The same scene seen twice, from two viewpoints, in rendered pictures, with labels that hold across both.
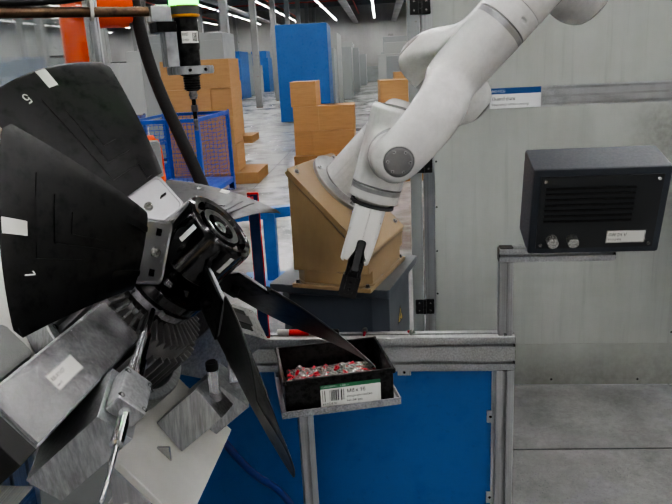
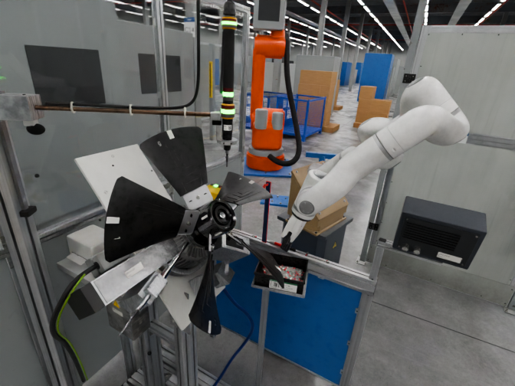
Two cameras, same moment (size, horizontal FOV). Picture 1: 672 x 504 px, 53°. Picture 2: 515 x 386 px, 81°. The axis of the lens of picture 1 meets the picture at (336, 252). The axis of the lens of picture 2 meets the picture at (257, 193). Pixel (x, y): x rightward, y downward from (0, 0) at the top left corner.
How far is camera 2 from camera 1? 0.41 m
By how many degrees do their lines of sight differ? 22
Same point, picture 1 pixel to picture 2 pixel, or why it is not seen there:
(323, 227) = not seen: hidden behind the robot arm
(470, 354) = (352, 282)
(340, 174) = not seen: hidden behind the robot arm
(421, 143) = (319, 202)
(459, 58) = (353, 161)
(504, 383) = (367, 299)
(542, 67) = (473, 122)
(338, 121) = (380, 109)
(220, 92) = (325, 87)
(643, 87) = not seen: outside the picture
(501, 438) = (359, 322)
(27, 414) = (108, 289)
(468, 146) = (417, 155)
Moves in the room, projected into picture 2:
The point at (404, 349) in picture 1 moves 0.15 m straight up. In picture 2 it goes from (322, 268) to (326, 240)
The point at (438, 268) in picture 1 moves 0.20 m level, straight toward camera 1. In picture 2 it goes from (385, 210) to (380, 219)
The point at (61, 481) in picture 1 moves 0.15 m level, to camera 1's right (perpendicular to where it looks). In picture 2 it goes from (129, 307) to (169, 325)
